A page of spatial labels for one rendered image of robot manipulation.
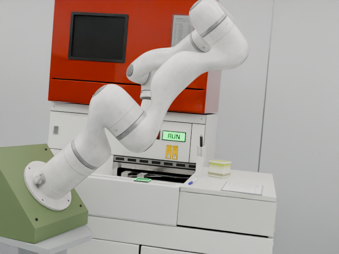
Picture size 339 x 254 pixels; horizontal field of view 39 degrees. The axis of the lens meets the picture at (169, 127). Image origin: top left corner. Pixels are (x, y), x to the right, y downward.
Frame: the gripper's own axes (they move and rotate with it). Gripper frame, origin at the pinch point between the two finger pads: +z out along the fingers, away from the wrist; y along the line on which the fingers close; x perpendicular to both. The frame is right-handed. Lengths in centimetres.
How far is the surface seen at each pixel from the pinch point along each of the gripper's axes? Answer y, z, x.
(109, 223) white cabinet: -2.4, 32.1, -10.5
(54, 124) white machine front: -57, -11, -63
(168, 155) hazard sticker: -59, -1, -1
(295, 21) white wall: -185, -126, 62
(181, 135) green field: -57, -11, 4
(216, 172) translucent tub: -28.3, 7.2, 25.4
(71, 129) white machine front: -58, -9, -54
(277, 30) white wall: -186, -118, 49
